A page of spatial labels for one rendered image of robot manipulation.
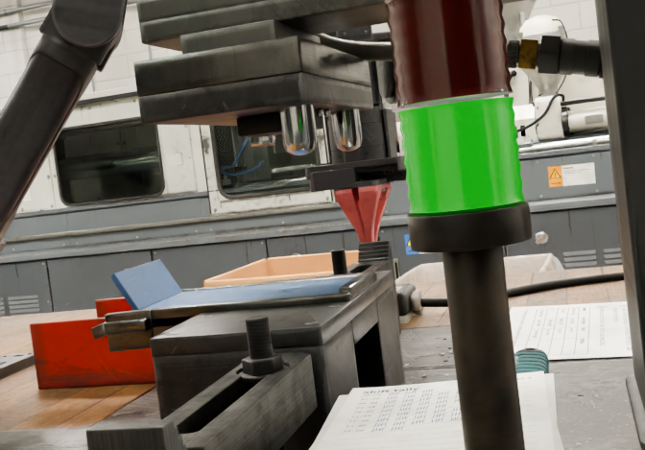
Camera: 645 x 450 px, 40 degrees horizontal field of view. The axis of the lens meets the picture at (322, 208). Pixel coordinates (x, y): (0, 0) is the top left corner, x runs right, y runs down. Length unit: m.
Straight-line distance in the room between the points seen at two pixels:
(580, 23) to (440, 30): 6.73
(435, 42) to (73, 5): 0.62
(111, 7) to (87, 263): 5.20
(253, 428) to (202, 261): 5.25
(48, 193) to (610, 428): 5.75
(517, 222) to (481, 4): 0.07
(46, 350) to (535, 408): 0.52
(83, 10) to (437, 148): 0.62
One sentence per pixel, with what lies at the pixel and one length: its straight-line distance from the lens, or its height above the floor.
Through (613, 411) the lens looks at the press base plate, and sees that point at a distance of 0.58.
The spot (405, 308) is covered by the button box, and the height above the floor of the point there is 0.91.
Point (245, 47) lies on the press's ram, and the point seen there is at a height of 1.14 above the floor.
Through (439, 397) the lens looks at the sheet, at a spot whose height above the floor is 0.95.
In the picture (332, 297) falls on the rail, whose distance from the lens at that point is 0.55.
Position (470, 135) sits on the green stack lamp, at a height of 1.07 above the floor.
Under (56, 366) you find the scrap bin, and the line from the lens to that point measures 0.84.
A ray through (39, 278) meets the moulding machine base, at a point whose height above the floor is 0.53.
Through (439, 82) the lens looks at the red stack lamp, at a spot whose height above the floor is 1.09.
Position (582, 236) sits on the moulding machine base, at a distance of 5.02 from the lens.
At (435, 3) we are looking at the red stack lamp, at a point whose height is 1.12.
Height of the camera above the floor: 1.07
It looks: 3 degrees down
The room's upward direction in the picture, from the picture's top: 7 degrees counter-clockwise
